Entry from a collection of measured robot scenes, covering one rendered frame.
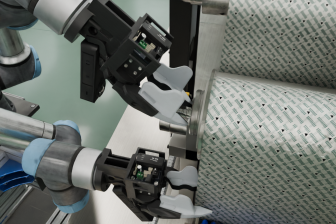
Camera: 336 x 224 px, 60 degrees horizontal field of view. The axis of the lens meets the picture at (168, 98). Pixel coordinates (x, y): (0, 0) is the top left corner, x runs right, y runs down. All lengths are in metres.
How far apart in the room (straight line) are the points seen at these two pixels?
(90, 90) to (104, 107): 1.88
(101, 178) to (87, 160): 0.04
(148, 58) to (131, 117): 0.60
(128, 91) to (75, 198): 0.34
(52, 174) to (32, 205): 1.11
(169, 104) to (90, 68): 0.12
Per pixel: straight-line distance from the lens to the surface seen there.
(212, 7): 0.61
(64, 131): 0.75
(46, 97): 2.57
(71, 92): 2.54
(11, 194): 1.37
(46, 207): 1.66
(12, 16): 0.50
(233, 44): 0.60
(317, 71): 0.64
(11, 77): 1.10
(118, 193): 0.58
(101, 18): 0.38
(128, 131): 0.92
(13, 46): 1.04
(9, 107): 1.19
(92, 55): 0.42
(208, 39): 1.35
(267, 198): 0.53
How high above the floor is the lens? 1.58
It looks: 42 degrees down
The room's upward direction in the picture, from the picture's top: straight up
